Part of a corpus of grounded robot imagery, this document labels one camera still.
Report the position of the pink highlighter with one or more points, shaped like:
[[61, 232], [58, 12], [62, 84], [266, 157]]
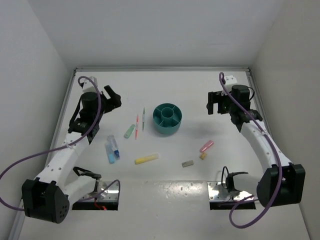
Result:
[[206, 146]]

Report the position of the small tan eraser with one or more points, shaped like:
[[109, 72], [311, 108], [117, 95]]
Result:
[[203, 156]]

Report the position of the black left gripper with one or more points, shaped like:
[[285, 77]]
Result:
[[112, 103]]

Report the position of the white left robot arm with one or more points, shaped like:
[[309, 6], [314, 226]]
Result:
[[48, 197]]

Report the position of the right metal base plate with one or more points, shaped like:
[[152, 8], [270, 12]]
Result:
[[218, 194]]

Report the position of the grey rectangular eraser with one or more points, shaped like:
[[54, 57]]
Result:
[[187, 163]]

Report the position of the green thin pen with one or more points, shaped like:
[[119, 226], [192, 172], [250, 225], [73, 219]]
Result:
[[143, 118]]

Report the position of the teal round divided organizer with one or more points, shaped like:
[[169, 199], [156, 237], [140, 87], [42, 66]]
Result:
[[167, 118]]

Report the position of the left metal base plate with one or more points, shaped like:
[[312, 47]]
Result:
[[106, 191]]

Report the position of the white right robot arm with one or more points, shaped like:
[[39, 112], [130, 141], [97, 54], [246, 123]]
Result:
[[282, 181]]

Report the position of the yellow highlighter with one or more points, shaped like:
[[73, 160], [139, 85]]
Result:
[[145, 159]]

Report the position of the clear spray bottle blue cap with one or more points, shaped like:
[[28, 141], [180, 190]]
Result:
[[111, 139]]

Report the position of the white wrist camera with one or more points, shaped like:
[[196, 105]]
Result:
[[88, 86], [230, 80]]

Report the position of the metal base plate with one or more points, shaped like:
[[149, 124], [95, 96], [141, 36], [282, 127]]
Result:
[[106, 191], [218, 194]]

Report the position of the blue highlighter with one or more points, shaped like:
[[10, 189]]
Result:
[[110, 153]]

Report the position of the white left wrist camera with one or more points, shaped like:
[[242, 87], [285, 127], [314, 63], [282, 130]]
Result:
[[88, 86]]

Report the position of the pink thin pen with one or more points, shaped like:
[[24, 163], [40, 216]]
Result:
[[136, 127]]

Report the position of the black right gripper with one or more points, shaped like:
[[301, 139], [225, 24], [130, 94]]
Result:
[[215, 97]]

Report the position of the green highlighter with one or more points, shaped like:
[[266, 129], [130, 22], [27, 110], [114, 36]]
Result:
[[129, 131]]

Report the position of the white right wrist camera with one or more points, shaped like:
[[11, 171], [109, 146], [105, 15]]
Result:
[[230, 80]]

